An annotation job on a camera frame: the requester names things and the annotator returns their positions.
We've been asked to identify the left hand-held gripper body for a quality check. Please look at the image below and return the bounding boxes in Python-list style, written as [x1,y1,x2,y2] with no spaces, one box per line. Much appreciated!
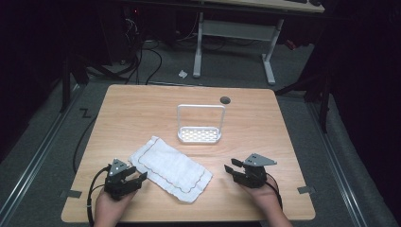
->
[103,158,142,201]

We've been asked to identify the bundle of black cables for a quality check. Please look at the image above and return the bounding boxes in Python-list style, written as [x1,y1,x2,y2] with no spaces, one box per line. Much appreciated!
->
[89,17,164,86]

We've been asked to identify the grey tape piece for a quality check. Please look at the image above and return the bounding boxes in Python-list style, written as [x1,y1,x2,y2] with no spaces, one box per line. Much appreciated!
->
[296,185,317,195]
[59,189,83,200]

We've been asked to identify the white rack with tall handle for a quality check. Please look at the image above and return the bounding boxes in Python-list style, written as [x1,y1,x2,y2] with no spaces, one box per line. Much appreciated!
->
[176,103,227,145]

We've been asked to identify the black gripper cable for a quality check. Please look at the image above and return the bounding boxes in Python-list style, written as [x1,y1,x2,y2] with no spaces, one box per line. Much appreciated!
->
[265,172,284,211]
[86,166,112,227]

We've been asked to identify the black metal stand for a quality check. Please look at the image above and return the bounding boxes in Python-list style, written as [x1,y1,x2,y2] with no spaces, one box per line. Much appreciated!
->
[274,70,333,134]
[59,53,90,114]

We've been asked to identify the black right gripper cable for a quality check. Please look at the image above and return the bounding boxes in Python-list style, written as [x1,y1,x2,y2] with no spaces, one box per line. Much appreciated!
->
[265,172,284,211]

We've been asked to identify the desk with white legs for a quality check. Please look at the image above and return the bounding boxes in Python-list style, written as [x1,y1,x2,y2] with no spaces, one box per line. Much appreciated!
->
[119,0,326,86]

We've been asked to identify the person's left hand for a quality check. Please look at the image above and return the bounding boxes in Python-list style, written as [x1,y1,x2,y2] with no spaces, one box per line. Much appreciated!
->
[94,189,138,220]

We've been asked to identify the metal floor rail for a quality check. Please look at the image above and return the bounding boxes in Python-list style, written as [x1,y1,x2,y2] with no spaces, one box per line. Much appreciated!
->
[305,102,370,227]
[0,83,83,220]

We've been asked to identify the white towel with dark trim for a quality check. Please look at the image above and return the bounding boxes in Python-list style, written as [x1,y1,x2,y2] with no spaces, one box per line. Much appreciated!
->
[128,135,214,203]

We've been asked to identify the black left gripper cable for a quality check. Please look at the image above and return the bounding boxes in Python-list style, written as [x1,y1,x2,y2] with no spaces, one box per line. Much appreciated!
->
[86,166,112,227]

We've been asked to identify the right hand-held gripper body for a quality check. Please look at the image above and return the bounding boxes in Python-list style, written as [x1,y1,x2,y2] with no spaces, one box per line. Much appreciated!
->
[233,152,278,190]

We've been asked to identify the person's right hand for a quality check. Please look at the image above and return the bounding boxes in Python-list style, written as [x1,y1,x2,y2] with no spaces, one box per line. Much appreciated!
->
[241,177,282,216]

